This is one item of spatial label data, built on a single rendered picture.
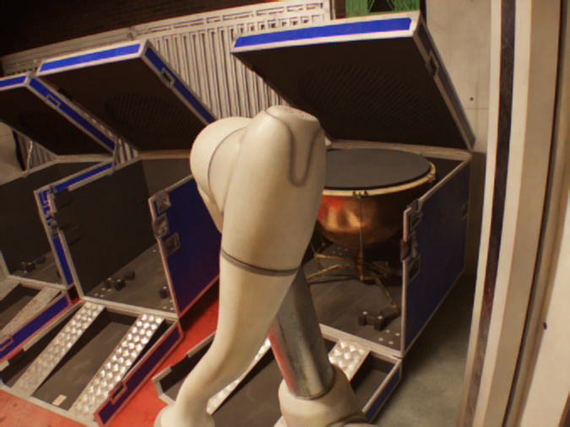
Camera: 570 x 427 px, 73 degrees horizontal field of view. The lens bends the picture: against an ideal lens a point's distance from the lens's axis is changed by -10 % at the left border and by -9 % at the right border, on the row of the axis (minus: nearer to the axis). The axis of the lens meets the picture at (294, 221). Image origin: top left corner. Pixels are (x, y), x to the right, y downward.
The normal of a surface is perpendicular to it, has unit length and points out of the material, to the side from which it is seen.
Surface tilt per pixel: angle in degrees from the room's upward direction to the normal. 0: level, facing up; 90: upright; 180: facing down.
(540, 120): 90
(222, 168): 66
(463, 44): 90
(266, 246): 90
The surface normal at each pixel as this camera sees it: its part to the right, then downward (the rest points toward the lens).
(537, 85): -0.01, 0.39
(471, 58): -0.27, 0.39
